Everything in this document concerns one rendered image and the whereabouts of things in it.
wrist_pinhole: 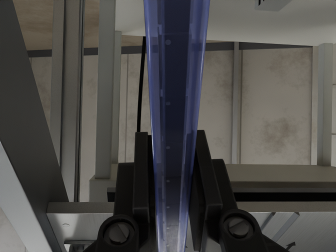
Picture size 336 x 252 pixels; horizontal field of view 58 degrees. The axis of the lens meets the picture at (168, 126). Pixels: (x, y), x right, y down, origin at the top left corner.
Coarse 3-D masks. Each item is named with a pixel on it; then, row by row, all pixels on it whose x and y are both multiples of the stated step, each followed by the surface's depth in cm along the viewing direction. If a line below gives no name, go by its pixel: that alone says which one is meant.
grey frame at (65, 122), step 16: (64, 0) 46; (80, 0) 46; (64, 16) 46; (80, 16) 46; (64, 32) 46; (80, 32) 46; (64, 48) 46; (80, 48) 46; (64, 64) 46; (80, 64) 47; (64, 80) 46; (80, 80) 48; (64, 96) 46; (80, 96) 48; (64, 112) 46; (80, 112) 48; (64, 128) 46; (80, 128) 48; (64, 144) 46; (80, 144) 49; (64, 160) 46; (64, 176) 45
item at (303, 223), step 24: (240, 192) 31; (264, 192) 31; (288, 192) 31; (312, 192) 31; (48, 216) 23; (72, 216) 23; (96, 216) 24; (264, 216) 25; (288, 216) 26; (312, 216) 26; (72, 240) 27; (288, 240) 30; (312, 240) 30
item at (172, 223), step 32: (160, 0) 6; (192, 0) 6; (160, 32) 7; (192, 32) 7; (160, 64) 7; (192, 64) 7; (160, 96) 8; (192, 96) 8; (160, 128) 9; (192, 128) 9; (160, 160) 10; (192, 160) 10; (160, 192) 11; (160, 224) 13
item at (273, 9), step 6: (258, 0) 57; (264, 0) 54; (270, 0) 54; (276, 0) 54; (282, 0) 54; (288, 0) 54; (258, 6) 57; (264, 6) 57; (270, 6) 57; (276, 6) 57; (282, 6) 57
